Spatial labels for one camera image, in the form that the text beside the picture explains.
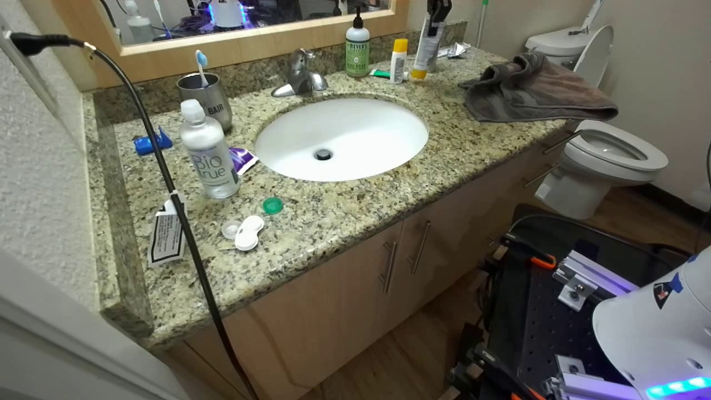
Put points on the white tube yellow cap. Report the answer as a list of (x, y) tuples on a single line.
[(426, 48)]

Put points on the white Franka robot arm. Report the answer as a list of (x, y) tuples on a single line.
[(658, 325)]

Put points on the small green tube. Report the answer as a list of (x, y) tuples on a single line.
[(381, 73)]

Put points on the white oval sink basin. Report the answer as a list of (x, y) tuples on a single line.
[(347, 132)]

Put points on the black sink drain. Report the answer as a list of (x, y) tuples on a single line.
[(322, 153)]

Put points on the crumpled clear plastic wrapper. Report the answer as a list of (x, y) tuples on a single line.
[(453, 50)]

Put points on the small yellow capped bottle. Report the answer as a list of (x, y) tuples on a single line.
[(398, 60)]

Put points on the green soap pump bottle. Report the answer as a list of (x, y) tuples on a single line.
[(357, 50)]

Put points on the grey brown towel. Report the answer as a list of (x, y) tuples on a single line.
[(541, 90)]

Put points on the chrome faucet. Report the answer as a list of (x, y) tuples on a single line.
[(302, 77)]

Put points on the white toilet lid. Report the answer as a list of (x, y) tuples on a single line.
[(594, 59)]

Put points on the wood framed mirror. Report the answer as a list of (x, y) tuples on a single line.
[(223, 39)]

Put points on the white toilet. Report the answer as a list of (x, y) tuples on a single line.
[(599, 169)]

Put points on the blue white toothbrush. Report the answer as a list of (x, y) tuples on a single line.
[(201, 67)]

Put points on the grey metal cup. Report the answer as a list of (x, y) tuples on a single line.
[(212, 100)]

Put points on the purple packet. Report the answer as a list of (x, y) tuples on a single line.
[(243, 160)]

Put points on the green round cap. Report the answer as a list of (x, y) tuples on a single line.
[(273, 204)]

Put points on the clear lens solution bottle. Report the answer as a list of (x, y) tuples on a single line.
[(210, 153)]

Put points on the orange black clamp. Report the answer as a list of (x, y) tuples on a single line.
[(542, 258)]

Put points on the white contact lens case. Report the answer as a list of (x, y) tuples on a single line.
[(246, 232)]

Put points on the blue plastic item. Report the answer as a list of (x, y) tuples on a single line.
[(146, 142)]

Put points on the wooden vanity cabinet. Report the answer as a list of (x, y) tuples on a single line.
[(334, 312)]

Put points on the black robot table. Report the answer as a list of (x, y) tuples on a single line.
[(541, 319)]

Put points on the white door frame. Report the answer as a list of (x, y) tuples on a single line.
[(58, 348)]

